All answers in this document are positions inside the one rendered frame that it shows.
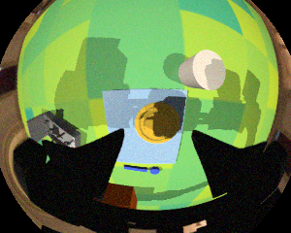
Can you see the grey dish rack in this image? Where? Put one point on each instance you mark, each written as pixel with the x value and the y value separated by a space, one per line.
pixel 46 124

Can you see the light blue flat square pad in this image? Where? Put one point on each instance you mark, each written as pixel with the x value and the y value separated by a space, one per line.
pixel 122 107

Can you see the beige cylinder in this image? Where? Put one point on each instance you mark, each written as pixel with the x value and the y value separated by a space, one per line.
pixel 204 70

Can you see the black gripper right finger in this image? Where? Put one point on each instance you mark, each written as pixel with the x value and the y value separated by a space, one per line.
pixel 222 162

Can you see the yellow plate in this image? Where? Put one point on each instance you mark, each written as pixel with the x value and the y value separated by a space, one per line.
pixel 157 123

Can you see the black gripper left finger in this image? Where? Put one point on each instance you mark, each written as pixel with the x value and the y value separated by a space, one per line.
pixel 92 163

